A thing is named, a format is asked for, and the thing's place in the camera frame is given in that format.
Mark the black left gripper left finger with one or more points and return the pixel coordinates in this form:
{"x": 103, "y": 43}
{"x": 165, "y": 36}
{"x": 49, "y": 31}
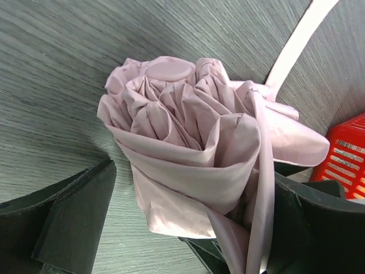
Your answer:
{"x": 58, "y": 228}

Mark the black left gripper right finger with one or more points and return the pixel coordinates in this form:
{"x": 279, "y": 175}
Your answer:
{"x": 316, "y": 230}

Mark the pink and black umbrella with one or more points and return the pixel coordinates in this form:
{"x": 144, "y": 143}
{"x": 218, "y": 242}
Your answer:
{"x": 202, "y": 147}

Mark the red plastic shopping basket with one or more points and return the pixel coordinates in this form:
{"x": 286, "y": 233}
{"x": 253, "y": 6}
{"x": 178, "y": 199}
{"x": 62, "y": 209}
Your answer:
{"x": 345, "y": 158}

